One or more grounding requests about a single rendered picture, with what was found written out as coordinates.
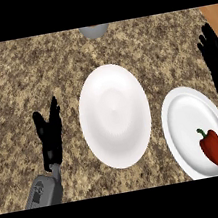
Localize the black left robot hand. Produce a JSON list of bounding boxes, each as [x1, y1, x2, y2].
[[28, 95, 72, 175]]

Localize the small white plate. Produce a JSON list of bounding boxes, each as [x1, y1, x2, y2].
[[156, 80, 218, 185]]

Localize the red bell pepper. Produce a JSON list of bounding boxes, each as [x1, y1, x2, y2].
[[195, 124, 218, 170]]

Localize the large white plate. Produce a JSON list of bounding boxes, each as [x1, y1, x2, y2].
[[71, 58, 160, 175]]

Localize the grey rounded object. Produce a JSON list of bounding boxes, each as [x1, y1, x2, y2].
[[78, 22, 109, 42]]

